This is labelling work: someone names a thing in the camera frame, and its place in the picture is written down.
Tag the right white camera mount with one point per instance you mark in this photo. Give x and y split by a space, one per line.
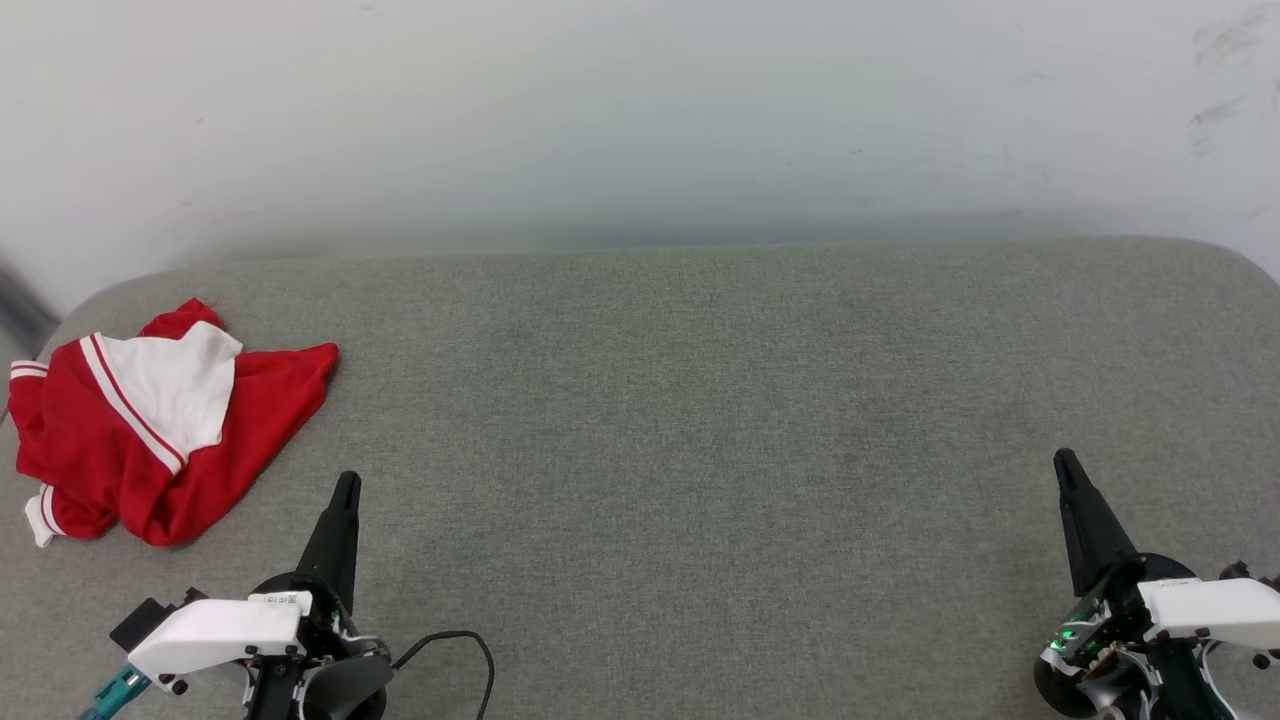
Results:
1215 610

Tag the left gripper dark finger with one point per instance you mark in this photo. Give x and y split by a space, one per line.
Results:
335 545

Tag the dark grey wall baseboard strip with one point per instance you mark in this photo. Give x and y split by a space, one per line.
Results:
15 300

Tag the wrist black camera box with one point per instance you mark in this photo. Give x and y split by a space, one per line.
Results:
1235 572
145 622

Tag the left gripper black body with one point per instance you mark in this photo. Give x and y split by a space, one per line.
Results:
320 635

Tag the red and white basketball jersey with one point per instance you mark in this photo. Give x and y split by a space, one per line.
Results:
90 450

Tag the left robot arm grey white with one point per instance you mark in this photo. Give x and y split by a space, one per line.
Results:
350 688

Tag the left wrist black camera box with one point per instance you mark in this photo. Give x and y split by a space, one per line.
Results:
145 622

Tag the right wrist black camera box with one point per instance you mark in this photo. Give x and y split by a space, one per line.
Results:
1235 572

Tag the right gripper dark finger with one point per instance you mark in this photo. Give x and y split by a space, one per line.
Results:
1088 530

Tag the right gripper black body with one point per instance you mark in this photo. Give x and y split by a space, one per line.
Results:
1130 575

